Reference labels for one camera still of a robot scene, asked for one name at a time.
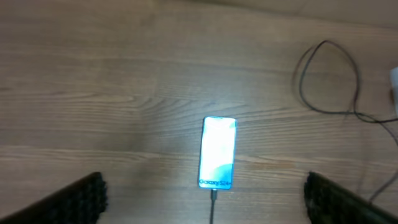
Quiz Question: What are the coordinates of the black USB charging cable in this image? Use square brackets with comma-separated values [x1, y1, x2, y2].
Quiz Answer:
[208, 39, 398, 224]

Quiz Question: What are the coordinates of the black smartphone blue screen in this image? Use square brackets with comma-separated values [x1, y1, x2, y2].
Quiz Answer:
[198, 116, 237, 190]

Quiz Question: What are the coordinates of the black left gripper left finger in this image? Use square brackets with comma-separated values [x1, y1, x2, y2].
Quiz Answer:
[1, 172, 108, 224]

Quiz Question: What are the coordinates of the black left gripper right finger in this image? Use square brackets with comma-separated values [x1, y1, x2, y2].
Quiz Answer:
[303, 172, 397, 224]

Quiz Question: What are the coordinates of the white power strip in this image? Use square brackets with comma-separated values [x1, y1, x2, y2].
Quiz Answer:
[390, 67, 398, 114]

